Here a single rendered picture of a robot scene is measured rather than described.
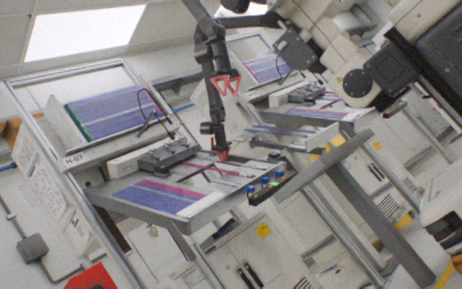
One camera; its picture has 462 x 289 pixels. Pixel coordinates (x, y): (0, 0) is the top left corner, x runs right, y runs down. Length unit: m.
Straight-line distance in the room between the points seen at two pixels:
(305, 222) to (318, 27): 1.84
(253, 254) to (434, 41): 1.29
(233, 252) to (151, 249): 1.83
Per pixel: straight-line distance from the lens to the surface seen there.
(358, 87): 1.68
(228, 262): 2.17
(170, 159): 2.38
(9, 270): 3.63
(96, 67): 2.81
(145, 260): 3.90
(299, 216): 3.33
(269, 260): 2.31
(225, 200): 1.90
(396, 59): 1.58
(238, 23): 2.19
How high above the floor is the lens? 0.49
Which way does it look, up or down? 12 degrees up
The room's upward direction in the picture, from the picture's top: 38 degrees counter-clockwise
